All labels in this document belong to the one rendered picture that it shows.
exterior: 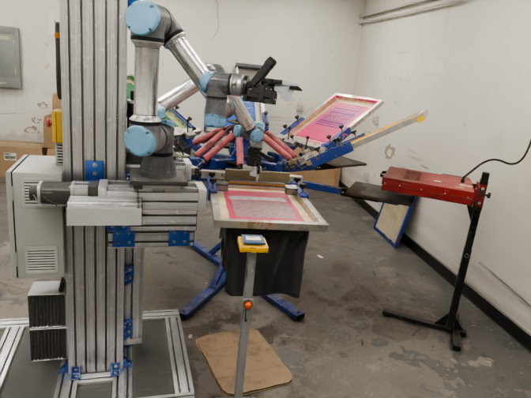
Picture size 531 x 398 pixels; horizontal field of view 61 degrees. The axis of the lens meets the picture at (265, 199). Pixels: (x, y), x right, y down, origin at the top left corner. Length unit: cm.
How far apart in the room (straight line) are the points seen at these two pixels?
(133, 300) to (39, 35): 526
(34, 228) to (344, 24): 584
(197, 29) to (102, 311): 512
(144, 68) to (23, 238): 90
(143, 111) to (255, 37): 526
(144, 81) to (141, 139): 20
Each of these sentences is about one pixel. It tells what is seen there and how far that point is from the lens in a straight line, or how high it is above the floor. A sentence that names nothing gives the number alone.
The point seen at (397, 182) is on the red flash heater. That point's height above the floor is 109.
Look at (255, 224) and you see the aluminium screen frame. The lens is 225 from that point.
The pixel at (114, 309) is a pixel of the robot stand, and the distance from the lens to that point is 231.
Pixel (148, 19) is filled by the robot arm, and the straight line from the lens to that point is 168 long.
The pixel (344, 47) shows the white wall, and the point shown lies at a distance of 718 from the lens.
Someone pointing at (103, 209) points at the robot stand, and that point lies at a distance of 178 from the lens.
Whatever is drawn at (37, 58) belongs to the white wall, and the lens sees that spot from 713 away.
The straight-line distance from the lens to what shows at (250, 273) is 213.
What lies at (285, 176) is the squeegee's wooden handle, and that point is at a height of 108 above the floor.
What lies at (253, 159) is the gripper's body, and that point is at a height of 118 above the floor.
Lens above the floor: 172
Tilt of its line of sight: 16 degrees down
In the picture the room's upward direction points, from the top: 6 degrees clockwise
